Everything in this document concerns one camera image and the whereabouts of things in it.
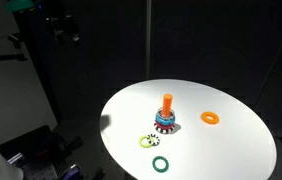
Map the small black white striped ring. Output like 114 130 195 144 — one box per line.
146 133 161 147

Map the blue stacker ring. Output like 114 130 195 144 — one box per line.
154 112 177 127

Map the black stand column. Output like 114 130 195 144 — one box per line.
13 9 63 125

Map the black camera on stand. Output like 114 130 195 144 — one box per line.
45 13 82 47

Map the orange ring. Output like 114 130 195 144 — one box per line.
200 111 221 126

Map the large black white striped ring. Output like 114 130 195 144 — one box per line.
154 124 177 135

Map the black horizontal bracket rod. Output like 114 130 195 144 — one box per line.
0 52 28 63

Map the silver metal rail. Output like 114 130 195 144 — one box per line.
6 152 24 165

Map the green lamp shade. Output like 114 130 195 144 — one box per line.
5 0 37 13

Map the black clamp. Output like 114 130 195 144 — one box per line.
49 133 84 158

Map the teal bumpy ring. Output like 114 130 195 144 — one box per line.
151 155 170 173

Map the orange stacker peg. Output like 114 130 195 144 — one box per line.
162 93 174 118

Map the red stacker ring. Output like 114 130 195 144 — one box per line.
153 121 177 131

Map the clear plastic ring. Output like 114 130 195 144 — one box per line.
157 107 177 122

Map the white wall panel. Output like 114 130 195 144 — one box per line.
0 0 59 148

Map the lime green bumpy ring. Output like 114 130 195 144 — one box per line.
138 134 155 149

